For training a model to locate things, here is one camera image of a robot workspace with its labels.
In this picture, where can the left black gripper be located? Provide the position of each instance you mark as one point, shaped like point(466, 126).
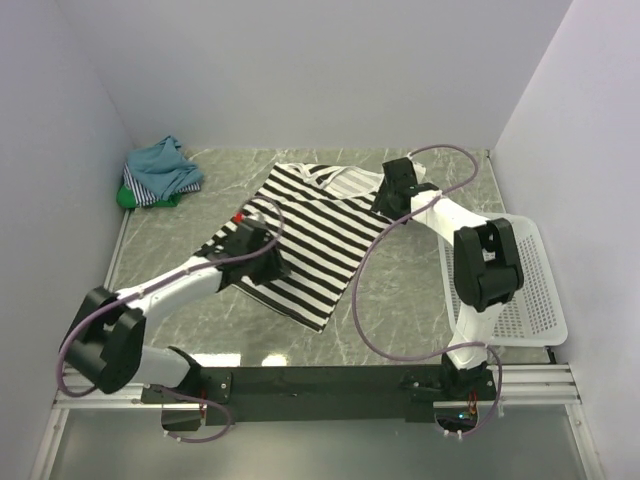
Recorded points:
point(277, 267)

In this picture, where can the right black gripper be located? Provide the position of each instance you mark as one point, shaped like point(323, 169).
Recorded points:
point(379, 203)

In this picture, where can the black white striped tank top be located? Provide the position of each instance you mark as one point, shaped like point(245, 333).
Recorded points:
point(328, 227)

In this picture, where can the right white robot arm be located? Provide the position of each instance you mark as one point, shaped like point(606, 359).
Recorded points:
point(487, 269)

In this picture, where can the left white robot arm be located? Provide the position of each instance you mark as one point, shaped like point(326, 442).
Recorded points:
point(105, 342)

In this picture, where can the teal folded tank top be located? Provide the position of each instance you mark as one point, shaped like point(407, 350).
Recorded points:
point(163, 169)

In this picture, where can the blue striped folded tank top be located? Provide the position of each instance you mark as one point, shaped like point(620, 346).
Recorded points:
point(143, 193)

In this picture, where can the green folded tank top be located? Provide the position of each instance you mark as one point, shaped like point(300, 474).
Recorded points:
point(126, 199)

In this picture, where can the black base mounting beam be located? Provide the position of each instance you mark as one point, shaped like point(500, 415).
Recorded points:
point(325, 393)

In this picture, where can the white plastic mesh basket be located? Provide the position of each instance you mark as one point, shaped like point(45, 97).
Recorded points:
point(534, 317)

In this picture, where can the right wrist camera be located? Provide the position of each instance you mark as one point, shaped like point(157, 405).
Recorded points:
point(419, 170)

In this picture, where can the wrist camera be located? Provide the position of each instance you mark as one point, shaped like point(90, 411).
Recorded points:
point(250, 219)
point(419, 170)

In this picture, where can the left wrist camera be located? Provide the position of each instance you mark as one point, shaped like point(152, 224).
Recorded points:
point(250, 219)

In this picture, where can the aluminium rail frame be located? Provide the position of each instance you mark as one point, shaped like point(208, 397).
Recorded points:
point(523, 385)

